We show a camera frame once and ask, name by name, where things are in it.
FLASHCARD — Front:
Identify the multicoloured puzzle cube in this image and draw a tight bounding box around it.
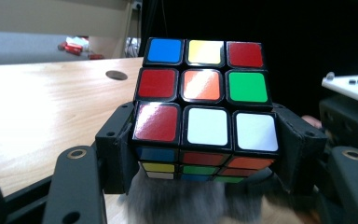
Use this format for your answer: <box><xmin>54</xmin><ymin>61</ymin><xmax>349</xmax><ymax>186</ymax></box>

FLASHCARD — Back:
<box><xmin>131</xmin><ymin>36</ymin><xmax>281</xmax><ymax>185</ymax></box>

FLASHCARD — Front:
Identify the dark curtain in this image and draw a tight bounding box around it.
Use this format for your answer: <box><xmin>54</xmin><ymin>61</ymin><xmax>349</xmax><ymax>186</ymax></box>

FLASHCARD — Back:
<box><xmin>139</xmin><ymin>0</ymin><xmax>358</xmax><ymax>116</ymax></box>

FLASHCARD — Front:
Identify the grey fluffy cloth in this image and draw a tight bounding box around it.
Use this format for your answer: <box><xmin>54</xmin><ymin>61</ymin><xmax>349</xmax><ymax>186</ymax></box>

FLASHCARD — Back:
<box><xmin>125</xmin><ymin>167</ymin><xmax>324</xmax><ymax>224</ymax></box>

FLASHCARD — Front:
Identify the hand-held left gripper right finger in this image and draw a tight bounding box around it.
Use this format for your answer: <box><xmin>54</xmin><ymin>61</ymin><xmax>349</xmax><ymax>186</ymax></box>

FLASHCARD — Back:
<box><xmin>271</xmin><ymin>102</ymin><xmax>329</xmax><ymax>197</ymax></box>

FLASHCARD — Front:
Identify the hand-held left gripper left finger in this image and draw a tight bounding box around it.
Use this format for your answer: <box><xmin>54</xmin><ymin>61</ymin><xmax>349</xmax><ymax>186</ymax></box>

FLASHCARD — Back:
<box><xmin>94</xmin><ymin>101</ymin><xmax>141</xmax><ymax>196</ymax></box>

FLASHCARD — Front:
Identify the dark round table grommet cap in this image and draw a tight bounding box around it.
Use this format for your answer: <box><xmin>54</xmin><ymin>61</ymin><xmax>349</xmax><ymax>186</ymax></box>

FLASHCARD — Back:
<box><xmin>104</xmin><ymin>70</ymin><xmax>129</xmax><ymax>81</ymax></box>

